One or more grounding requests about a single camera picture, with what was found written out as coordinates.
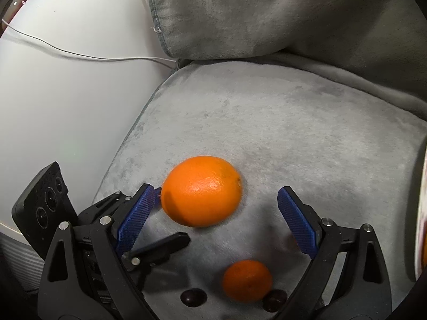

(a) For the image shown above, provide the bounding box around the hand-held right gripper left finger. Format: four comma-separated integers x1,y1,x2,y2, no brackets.
38,183,157,320

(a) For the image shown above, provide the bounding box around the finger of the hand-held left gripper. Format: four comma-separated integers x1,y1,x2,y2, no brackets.
123,232,191,267
79,191,131,226

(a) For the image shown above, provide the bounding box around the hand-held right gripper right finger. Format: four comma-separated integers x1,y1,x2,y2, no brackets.
274,186,392,320

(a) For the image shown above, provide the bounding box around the dark cherry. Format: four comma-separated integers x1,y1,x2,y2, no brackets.
263,289,288,311
180,288,207,308

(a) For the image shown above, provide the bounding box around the large smooth orange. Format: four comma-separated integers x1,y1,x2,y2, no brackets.
160,155,243,228

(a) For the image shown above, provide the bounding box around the small tangerine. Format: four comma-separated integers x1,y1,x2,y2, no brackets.
222,259,273,303

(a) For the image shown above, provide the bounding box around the floral white plate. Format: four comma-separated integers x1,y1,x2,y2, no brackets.
414,147,427,282

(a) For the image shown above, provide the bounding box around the striped cloth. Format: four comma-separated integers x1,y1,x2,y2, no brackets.
0,230,44,290

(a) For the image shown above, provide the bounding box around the grey sofa seat cushion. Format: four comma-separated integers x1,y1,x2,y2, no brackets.
92,58,427,320

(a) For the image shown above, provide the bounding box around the white cable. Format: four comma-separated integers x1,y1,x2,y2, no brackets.
0,18,177,70

